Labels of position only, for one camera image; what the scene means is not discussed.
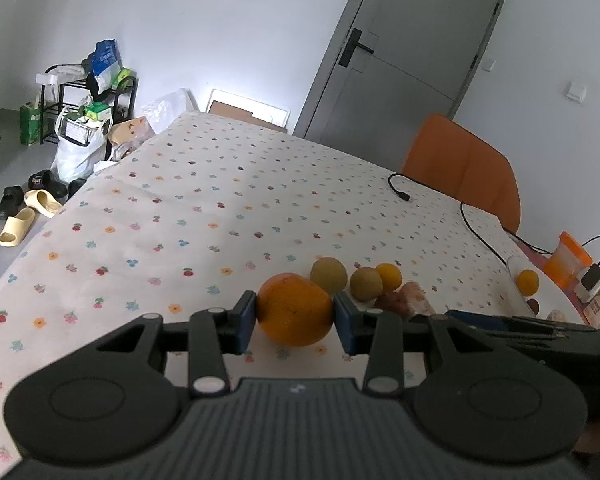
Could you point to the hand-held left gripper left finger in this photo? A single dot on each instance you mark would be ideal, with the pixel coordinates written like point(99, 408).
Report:
point(242, 322)

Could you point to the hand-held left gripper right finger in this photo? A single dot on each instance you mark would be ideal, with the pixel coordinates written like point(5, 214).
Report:
point(345, 325)

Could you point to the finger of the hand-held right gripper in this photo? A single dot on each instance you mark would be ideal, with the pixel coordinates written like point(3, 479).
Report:
point(475, 314)

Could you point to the large orange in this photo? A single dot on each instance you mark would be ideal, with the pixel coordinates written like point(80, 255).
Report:
point(295, 310)

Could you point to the small red fruit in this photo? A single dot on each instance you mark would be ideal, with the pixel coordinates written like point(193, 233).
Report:
point(533, 305)

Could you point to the small orange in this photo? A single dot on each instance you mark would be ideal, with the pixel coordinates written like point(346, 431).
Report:
point(390, 275)
point(527, 282)

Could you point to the white plate with blue rim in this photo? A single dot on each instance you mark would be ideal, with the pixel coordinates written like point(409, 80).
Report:
point(550, 296)

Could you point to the greenish brown round fruit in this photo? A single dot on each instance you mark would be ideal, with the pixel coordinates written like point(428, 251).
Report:
point(328, 273)
point(366, 283)

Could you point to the dark brown round fruit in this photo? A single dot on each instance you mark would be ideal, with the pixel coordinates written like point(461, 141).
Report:
point(390, 302)

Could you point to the white power adapter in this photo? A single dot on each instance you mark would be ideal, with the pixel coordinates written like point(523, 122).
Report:
point(591, 280)

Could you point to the orange lidded plastic cup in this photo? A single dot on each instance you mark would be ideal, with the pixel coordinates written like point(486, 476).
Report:
point(562, 262)

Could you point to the orange chair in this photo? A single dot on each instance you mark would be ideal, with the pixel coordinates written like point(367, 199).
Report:
point(460, 170)

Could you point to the brown cardboard sheet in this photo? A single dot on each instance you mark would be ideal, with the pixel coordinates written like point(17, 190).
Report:
point(235, 111)

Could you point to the tan plastic bag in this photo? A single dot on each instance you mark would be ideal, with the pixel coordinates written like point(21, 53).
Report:
point(127, 132)

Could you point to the white framed board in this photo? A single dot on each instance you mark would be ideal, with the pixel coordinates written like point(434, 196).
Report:
point(245, 97)

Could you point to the white plastic bag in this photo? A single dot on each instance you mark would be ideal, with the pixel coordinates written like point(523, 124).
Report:
point(165, 110)

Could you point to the beige slipper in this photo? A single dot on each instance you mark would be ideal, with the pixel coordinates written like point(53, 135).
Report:
point(16, 227)
point(42, 203)

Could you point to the grey door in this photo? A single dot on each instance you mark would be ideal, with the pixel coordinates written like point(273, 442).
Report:
point(405, 85)

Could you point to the black slipper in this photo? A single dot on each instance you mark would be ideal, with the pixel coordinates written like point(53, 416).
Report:
point(9, 202)
point(46, 184)

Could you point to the white bag with grid panel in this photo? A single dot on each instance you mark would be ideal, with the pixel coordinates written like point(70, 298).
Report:
point(77, 147)

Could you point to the green packet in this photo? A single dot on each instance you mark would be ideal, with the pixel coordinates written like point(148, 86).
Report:
point(97, 111)

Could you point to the green bag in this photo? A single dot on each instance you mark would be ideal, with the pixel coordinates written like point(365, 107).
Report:
point(31, 124)

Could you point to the black metal rack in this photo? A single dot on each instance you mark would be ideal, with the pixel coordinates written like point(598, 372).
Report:
point(62, 90)

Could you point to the blue plastic bag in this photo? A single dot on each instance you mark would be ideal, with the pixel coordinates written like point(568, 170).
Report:
point(104, 62)

